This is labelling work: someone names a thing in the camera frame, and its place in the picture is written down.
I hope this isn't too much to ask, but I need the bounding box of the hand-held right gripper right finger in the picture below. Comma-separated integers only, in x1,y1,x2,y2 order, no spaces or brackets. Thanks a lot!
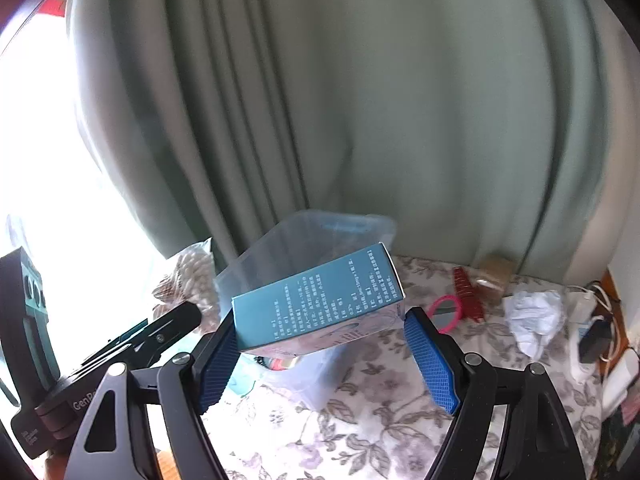
404,307,586,480

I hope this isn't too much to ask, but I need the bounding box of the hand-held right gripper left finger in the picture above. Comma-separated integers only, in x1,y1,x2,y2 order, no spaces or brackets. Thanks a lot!
65,305,241,480

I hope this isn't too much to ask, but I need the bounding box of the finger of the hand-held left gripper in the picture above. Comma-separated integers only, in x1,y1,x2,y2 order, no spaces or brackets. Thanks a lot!
82,302,203,368

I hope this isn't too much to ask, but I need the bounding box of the teal paper box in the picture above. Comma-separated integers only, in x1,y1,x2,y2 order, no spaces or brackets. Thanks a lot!
231,242,406,353

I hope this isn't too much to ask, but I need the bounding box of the clear plastic container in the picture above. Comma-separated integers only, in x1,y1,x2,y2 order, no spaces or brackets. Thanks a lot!
214,209,398,413

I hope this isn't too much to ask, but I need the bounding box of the pink round mirror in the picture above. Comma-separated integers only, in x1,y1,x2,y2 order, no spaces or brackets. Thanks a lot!
430,295,463,333

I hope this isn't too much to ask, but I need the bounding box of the bag of white beads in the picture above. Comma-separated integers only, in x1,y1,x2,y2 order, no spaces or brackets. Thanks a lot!
150,237,221,333

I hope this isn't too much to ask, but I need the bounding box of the red comb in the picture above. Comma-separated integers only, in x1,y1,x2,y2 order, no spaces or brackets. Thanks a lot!
452,266,486,323

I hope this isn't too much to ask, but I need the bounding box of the floral table cloth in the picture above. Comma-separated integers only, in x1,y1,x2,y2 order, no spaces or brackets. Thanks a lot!
155,255,608,480

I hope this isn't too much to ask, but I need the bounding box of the white crumpled plastic bag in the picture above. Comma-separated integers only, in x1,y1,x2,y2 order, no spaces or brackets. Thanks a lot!
502,287,563,361

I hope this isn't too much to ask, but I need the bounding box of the small cardboard box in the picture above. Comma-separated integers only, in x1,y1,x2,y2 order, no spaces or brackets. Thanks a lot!
472,254,517,303

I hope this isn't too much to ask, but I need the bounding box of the white power strip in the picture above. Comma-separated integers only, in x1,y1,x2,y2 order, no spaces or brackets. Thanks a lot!
565,285,613,383

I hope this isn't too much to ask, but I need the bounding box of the black charger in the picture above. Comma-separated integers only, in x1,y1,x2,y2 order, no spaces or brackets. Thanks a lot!
577,317,613,365

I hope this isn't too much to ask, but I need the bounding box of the white cylindrical bottle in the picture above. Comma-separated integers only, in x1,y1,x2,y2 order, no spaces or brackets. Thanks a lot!
600,347,638,411

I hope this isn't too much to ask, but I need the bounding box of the brown wooden board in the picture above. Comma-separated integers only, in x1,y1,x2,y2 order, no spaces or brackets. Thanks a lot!
600,267,631,351

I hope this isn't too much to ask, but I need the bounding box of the pale green curtain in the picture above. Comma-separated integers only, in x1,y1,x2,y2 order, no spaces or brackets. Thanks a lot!
65,0,636,286

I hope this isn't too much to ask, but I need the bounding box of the white cable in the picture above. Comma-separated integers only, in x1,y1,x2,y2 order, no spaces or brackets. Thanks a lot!
567,280,618,361

